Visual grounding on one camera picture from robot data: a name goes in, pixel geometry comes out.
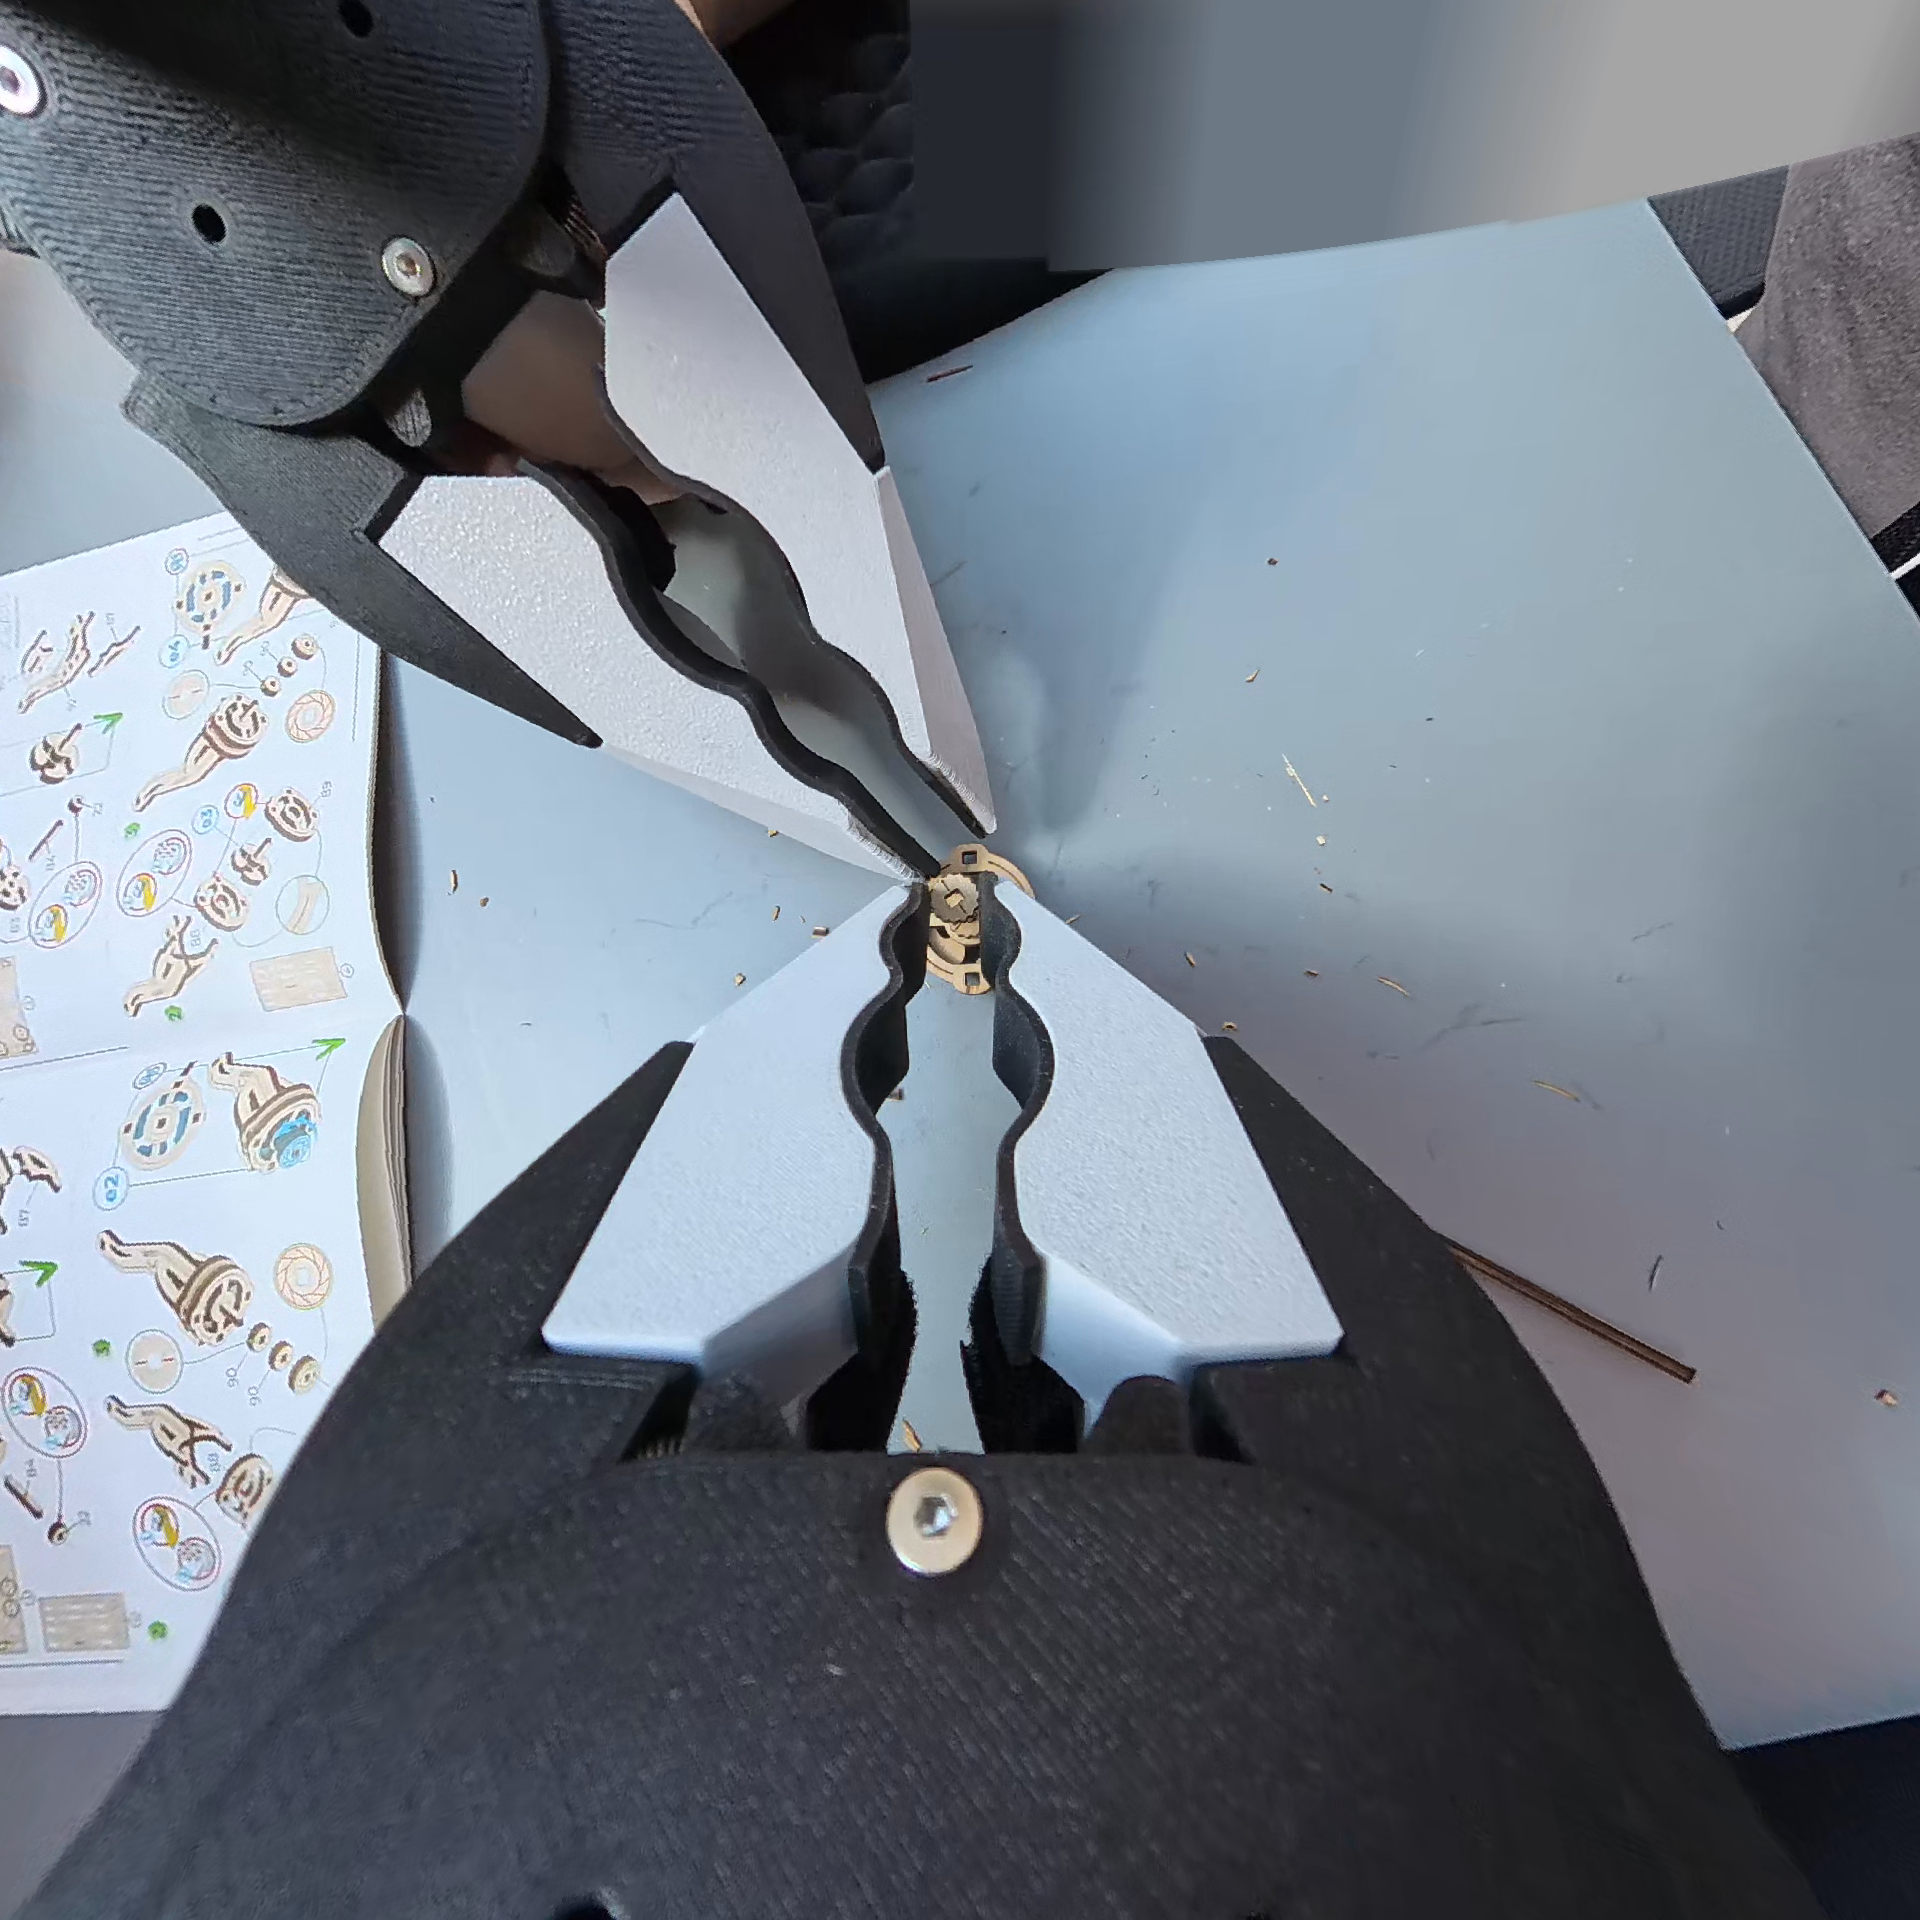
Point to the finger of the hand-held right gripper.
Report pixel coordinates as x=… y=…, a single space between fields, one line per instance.
x=749 y=390
x=569 y=630

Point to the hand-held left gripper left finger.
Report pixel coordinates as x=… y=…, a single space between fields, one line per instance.
x=735 y=1201

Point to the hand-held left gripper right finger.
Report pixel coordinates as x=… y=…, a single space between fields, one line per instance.
x=1154 y=1201

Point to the round wooden hub part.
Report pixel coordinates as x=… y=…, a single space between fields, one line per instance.
x=961 y=975

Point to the person's right hand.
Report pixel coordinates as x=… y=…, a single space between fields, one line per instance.
x=533 y=406

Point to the black padded armrest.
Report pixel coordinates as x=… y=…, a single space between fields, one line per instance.
x=855 y=150

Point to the thin wooden stick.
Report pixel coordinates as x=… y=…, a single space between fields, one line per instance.
x=1576 y=1314

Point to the instruction booklet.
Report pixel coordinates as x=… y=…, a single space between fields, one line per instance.
x=180 y=975

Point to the black office chair seat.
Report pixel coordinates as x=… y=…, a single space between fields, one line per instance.
x=1716 y=255

